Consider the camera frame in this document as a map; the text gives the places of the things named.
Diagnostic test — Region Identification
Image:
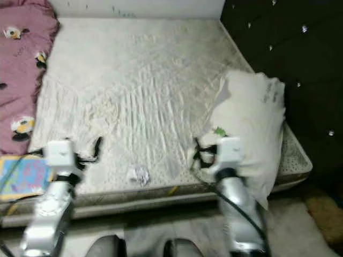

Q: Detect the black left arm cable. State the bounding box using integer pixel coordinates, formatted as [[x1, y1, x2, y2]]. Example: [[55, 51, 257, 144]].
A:
[[0, 152, 48, 252]]

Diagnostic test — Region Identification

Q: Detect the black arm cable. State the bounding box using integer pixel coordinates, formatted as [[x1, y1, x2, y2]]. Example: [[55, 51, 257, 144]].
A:
[[0, 152, 48, 252], [190, 161, 271, 252]]

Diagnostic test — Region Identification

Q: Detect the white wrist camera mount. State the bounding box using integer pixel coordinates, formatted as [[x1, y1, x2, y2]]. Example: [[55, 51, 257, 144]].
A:
[[44, 139, 81, 176], [209, 137, 243, 177]]

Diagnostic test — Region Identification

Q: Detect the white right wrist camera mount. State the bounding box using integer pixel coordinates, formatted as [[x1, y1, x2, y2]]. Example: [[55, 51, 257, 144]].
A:
[[209, 137, 243, 177]]

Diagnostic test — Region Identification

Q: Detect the cream tree print pillow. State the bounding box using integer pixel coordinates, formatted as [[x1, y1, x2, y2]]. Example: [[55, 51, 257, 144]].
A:
[[188, 70, 286, 209]]

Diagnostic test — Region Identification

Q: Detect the black tufted headboard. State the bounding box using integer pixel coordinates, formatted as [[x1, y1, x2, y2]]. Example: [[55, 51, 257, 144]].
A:
[[220, 0, 343, 185]]

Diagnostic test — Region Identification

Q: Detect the grey robot left leg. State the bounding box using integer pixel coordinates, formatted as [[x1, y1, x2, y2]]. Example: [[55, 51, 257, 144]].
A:
[[83, 236, 124, 257]]

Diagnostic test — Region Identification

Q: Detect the brown fuzzy floor mat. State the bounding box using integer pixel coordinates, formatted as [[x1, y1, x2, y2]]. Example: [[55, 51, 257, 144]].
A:
[[303, 187, 343, 241]]

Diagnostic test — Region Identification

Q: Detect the colourful children's book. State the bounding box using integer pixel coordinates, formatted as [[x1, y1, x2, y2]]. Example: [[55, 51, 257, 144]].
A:
[[0, 154, 44, 201]]

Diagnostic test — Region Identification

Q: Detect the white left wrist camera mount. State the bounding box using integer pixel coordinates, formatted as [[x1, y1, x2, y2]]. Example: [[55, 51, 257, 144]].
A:
[[44, 139, 81, 176]]

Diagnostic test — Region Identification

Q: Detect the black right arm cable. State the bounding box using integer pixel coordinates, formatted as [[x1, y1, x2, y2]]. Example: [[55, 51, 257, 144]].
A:
[[190, 161, 271, 252]]

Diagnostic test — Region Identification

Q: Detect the grey robot leg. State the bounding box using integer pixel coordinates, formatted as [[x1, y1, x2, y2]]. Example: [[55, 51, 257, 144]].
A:
[[163, 238, 204, 257], [83, 236, 124, 257]]

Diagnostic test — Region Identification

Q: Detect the purple cartoon print blanket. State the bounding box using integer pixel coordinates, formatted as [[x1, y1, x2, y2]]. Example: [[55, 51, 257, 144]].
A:
[[0, 0, 61, 157]]

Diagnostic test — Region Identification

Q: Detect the white paper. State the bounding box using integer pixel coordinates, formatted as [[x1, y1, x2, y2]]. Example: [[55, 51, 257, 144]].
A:
[[127, 165, 151, 186]]

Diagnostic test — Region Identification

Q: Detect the grey robot right leg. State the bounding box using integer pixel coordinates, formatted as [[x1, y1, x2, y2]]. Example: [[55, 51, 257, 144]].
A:
[[163, 238, 204, 257]]

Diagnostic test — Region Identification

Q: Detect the cream quilted mattress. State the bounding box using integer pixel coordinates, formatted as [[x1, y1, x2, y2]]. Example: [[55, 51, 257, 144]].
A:
[[0, 16, 314, 228]]

